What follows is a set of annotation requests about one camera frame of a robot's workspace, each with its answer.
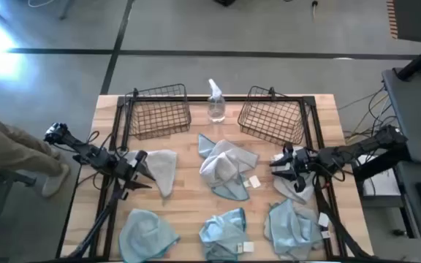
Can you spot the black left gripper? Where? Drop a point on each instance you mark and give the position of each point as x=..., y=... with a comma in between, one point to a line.
x=126, y=170

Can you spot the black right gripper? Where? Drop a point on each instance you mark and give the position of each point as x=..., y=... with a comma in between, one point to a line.
x=301, y=162

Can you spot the gray waffle microfiber towel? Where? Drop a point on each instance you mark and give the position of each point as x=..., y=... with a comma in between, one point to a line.
x=291, y=191

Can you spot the blue microfiber towel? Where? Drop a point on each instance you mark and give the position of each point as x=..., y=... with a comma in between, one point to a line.
x=221, y=233
x=291, y=230
x=232, y=191
x=144, y=233

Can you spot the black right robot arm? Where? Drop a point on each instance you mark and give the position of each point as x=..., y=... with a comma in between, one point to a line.
x=356, y=148

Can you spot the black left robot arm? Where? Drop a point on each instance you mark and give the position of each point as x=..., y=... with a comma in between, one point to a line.
x=93, y=157

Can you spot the clear plastic spray bottle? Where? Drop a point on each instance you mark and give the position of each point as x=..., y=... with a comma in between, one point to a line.
x=216, y=107

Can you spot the white box under desk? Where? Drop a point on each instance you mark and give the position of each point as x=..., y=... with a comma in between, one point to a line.
x=382, y=184

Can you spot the black metal stand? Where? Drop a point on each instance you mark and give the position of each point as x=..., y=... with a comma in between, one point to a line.
x=6, y=179

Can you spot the person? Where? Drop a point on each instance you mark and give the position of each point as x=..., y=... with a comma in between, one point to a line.
x=6, y=146

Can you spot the gray desk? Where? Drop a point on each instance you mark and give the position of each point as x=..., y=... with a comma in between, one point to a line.
x=415, y=120

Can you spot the floor power plug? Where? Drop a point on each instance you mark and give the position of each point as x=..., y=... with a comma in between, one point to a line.
x=314, y=4

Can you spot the dark floor mat orange edge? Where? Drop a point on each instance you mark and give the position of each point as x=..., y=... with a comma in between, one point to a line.
x=411, y=18

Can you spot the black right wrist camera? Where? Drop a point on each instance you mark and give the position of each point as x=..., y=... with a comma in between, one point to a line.
x=288, y=149

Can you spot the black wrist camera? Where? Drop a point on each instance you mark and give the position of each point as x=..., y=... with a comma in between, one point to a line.
x=288, y=149
x=142, y=157

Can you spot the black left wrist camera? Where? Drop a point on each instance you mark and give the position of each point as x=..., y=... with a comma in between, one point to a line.
x=142, y=157

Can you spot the black metal table frame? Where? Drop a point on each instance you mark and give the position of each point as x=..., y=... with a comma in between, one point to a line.
x=196, y=99

